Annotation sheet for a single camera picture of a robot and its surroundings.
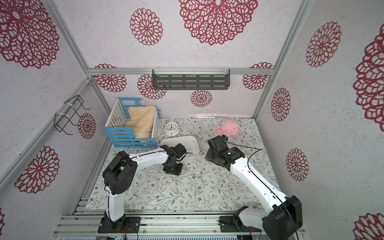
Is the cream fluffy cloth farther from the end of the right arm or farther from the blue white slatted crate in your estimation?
the end of the right arm

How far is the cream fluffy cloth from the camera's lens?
1.05 meters

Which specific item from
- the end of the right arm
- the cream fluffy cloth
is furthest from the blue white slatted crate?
the end of the right arm
